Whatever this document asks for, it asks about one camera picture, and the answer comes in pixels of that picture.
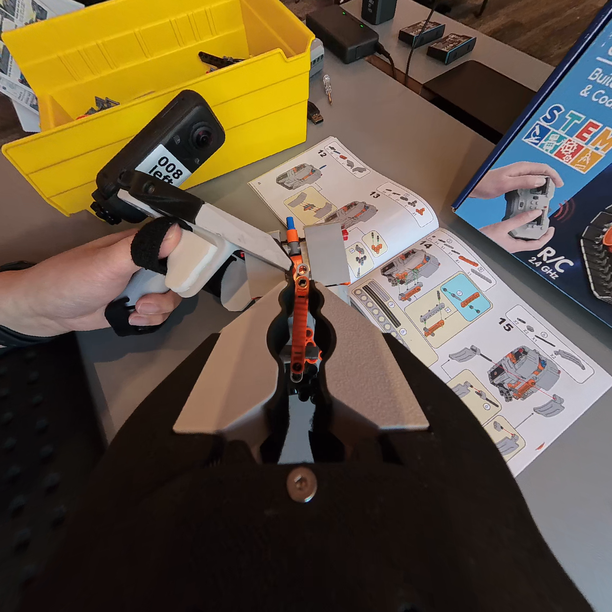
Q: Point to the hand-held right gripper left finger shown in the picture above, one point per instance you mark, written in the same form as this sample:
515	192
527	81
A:
229	382

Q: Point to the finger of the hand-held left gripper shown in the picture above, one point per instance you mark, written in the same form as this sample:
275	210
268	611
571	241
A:
237	289
239	236

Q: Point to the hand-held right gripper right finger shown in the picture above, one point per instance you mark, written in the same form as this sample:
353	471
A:
368	377

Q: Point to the grey orange toy brick model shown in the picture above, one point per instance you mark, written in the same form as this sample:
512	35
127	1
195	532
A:
327	248

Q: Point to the grey desk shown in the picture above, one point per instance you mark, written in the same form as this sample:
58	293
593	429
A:
406	143

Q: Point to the person's left hand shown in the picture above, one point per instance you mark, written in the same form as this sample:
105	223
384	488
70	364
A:
57	287

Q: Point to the yellow plastic bin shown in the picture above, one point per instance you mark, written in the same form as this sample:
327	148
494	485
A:
239	119

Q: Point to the black toy beam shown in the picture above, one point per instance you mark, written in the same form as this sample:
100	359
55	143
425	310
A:
222	58

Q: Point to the loose toy brick pieces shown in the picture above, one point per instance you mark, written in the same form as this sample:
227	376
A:
103	105

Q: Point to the black USB plug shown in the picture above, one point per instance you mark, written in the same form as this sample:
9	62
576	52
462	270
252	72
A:
314	114

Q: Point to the open building instruction booklet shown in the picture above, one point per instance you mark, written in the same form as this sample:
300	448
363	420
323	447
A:
478	306

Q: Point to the grey battery box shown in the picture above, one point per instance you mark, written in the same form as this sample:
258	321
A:
316	55

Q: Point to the black charger box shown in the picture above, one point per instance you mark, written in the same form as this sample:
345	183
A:
339	33

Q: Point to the black dimpled chair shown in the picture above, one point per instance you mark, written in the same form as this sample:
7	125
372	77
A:
38	406

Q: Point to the black upright device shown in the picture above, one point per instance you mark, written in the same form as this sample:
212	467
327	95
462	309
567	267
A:
377	9

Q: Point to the blue toy kit box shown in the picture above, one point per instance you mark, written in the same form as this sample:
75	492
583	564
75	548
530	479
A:
526	158

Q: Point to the dark brown seat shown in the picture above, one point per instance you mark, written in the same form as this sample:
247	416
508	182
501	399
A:
478	100

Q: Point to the grey table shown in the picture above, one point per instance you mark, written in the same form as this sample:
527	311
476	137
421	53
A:
516	64

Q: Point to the black camera battery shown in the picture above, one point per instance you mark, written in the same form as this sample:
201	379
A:
452	48
420	33

